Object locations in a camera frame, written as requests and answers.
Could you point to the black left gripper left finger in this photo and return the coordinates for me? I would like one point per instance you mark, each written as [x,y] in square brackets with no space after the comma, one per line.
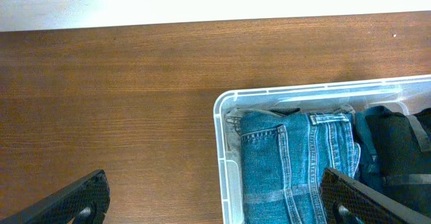
[86,200]

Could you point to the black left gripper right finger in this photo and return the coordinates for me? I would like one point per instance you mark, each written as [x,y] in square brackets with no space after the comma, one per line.
[349,201]

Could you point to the blue garment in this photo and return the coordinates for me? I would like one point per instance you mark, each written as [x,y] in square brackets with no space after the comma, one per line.
[369,166]

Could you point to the dark blue jeans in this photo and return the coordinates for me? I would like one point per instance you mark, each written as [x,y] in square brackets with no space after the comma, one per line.
[284,159]

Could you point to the black garment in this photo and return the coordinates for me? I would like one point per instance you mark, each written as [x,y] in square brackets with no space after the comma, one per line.
[402,144]

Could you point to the light blue jeans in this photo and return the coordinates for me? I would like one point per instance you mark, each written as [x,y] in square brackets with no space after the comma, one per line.
[233,117]

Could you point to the clear plastic storage bin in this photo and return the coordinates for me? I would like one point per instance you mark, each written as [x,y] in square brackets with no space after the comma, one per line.
[407,95]

